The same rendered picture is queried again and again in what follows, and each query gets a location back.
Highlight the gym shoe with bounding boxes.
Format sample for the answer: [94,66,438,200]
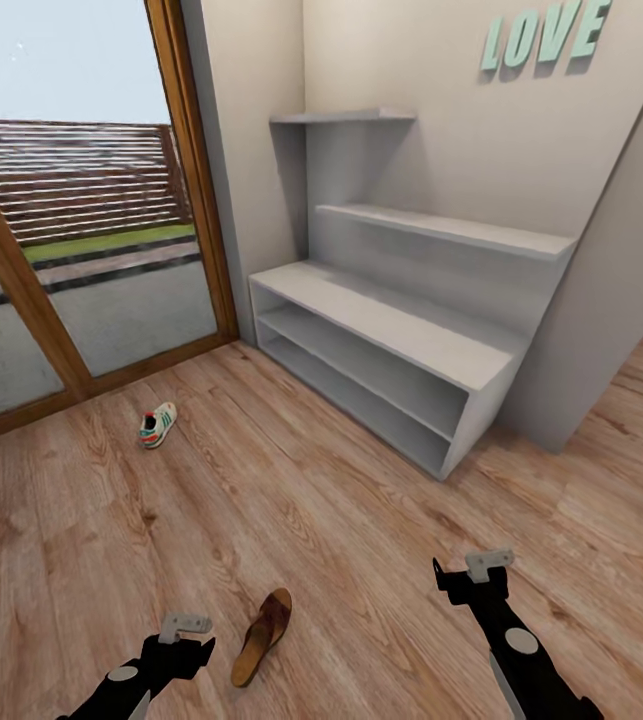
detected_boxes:
[141,402,177,449]

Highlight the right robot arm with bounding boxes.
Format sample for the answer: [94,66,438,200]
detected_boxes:
[432,548,604,720]

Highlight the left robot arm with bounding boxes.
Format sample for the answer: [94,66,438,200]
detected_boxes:
[56,612,216,720]

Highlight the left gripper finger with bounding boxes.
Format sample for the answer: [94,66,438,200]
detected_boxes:
[198,637,216,667]

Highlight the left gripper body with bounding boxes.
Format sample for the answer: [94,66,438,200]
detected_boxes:
[140,634,202,688]

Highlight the sandal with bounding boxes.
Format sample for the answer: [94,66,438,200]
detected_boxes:
[231,588,292,688]

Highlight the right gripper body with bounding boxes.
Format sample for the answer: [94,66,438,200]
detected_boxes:
[443,565,509,620]

